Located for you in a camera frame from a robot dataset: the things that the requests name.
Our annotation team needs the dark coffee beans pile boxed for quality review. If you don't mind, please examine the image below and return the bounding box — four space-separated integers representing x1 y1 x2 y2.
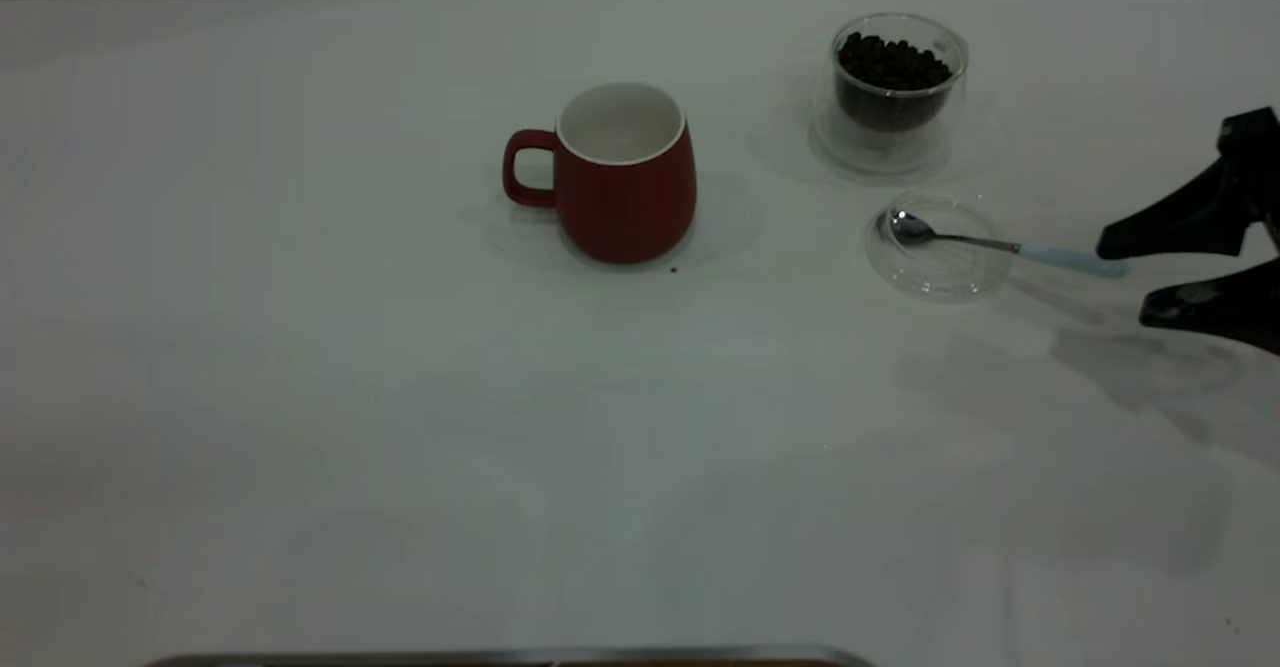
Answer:
836 33 953 134

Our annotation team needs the clear glass saucer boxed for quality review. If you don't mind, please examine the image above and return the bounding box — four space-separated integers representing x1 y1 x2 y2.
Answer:
866 190 1016 303

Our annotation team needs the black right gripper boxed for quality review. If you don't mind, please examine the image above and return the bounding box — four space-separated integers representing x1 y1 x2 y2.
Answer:
1097 105 1280 356

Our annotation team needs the clear double-wall glass cup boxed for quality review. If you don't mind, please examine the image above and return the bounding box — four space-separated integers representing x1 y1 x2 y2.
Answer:
812 13 970 176

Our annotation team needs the silver metal edge strip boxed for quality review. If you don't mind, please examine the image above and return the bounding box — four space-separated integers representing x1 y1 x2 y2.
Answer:
145 645 876 667

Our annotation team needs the red ceramic mug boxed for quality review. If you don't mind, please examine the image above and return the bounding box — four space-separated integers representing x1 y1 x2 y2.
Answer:
502 81 698 266

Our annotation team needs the metal spoon light blue handle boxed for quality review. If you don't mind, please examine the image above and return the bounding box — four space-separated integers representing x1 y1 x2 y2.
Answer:
878 210 1129 280

